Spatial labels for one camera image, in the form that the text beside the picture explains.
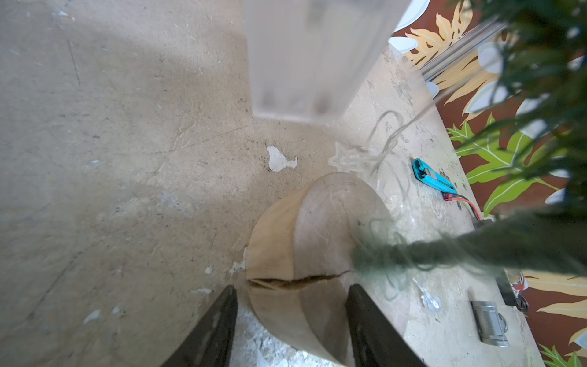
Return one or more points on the small green christmas tree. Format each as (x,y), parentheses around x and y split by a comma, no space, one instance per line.
(543,59)

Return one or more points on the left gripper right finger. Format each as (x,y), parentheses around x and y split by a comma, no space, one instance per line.
(375,341)

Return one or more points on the clear string lights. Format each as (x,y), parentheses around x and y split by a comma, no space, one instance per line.
(307,61)

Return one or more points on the small metal pipe fitting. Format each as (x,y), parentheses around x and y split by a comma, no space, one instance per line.
(492,326)

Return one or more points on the teal battery connector tool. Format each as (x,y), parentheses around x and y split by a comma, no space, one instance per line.
(426,175)

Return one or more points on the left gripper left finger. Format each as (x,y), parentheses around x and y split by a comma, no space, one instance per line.
(210,342)

